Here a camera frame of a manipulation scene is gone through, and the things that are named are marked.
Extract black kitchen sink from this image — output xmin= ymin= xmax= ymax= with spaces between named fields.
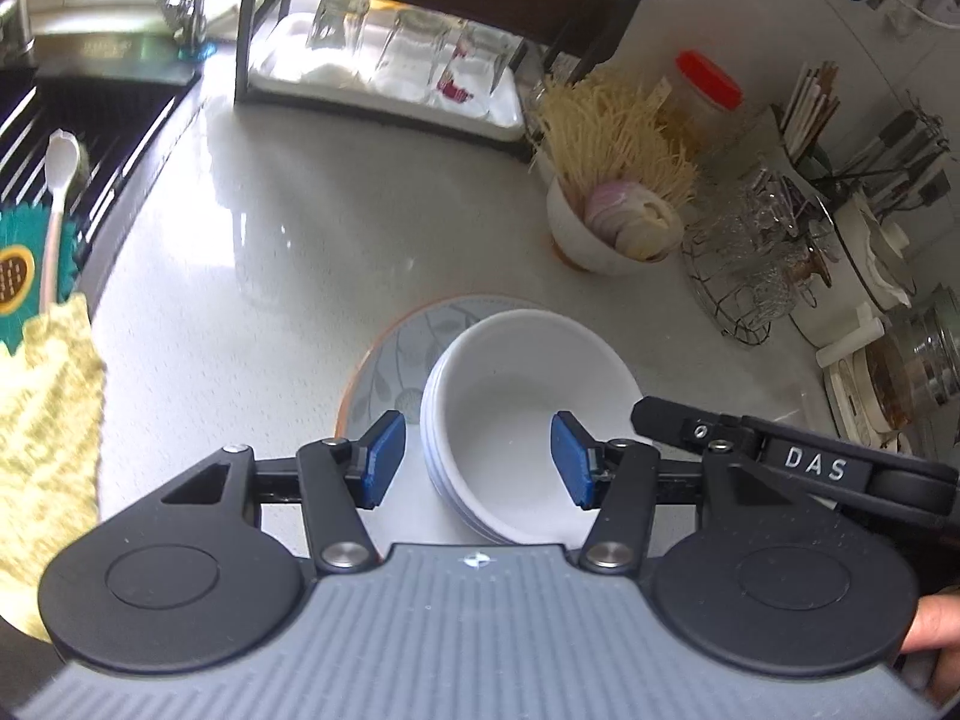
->
xmin=2 ymin=60 xmax=200 ymax=302

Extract white ladle spoon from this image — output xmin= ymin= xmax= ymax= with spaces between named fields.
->
xmin=39 ymin=130 xmax=82 ymax=314

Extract dried noodles bundle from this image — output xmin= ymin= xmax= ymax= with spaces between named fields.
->
xmin=529 ymin=68 xmax=698 ymax=211

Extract glass kettle on base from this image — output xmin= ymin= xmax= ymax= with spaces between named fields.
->
xmin=823 ymin=284 xmax=958 ymax=449

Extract white bowl with onions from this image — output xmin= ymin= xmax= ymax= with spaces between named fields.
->
xmin=547 ymin=179 xmax=683 ymax=277

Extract red lid plastic jar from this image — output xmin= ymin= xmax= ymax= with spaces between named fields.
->
xmin=647 ymin=49 xmax=743 ymax=156

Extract stack of white bowls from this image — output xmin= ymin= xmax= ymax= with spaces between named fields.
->
xmin=420 ymin=309 xmax=641 ymax=550

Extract sliced onion and garlic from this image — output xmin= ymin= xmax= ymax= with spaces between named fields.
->
xmin=584 ymin=182 xmax=685 ymax=262

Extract leaf patterned plate stack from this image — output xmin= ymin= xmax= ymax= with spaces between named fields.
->
xmin=335 ymin=294 xmax=537 ymax=437

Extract wire rack with glasses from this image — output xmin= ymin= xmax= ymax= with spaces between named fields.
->
xmin=682 ymin=164 xmax=833 ymax=346

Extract hanging utensils on rail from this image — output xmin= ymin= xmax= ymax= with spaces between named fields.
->
xmin=832 ymin=94 xmax=952 ymax=211

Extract sunflower teal mat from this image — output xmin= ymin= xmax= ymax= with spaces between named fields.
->
xmin=0 ymin=203 xmax=80 ymax=355

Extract clear drinking glass right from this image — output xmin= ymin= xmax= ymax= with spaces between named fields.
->
xmin=436 ymin=23 xmax=516 ymax=117

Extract clear drinking glass left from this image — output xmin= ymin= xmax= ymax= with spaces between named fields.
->
xmin=308 ymin=0 xmax=370 ymax=52

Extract person's left hand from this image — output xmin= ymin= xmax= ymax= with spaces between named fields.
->
xmin=901 ymin=592 xmax=960 ymax=704

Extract clear drinking glass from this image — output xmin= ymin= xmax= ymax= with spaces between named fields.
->
xmin=373 ymin=7 xmax=455 ymax=103
xmin=308 ymin=0 xmax=370 ymax=52
xmin=436 ymin=23 xmax=516 ymax=117

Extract white electric cooker pot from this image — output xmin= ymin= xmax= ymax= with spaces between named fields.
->
xmin=791 ymin=193 xmax=916 ymax=348

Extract yellow dish cloth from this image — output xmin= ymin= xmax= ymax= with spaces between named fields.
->
xmin=0 ymin=294 xmax=106 ymax=640

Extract clear drinking glass middle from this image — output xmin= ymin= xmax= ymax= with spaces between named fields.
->
xmin=373 ymin=7 xmax=455 ymax=103

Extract chrome faucet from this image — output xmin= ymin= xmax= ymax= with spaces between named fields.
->
xmin=155 ymin=0 xmax=213 ymax=62

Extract white drip tray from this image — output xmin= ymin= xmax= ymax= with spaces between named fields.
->
xmin=247 ymin=13 xmax=526 ymax=143

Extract chopstick holder with chopsticks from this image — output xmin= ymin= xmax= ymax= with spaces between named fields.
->
xmin=778 ymin=60 xmax=841 ymax=166

